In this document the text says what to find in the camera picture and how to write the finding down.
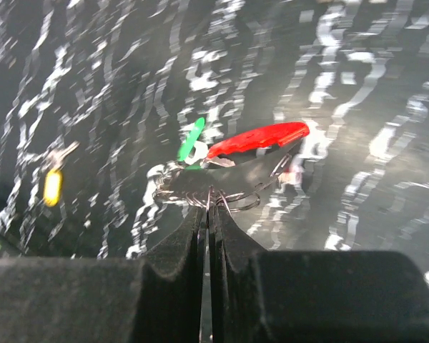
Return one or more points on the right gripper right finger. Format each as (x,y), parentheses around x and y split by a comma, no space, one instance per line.
(311,296)

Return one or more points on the metal wire keyring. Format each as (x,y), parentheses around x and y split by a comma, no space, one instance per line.
(206,187)

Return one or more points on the red keyring opener tool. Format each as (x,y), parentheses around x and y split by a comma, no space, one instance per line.
(280,134)

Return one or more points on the yellow tagged key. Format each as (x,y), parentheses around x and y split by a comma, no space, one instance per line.
(54,177)

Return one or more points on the green tagged key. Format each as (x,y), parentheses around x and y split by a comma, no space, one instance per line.
(190,151)

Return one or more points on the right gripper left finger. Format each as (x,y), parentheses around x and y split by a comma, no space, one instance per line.
(154,298)

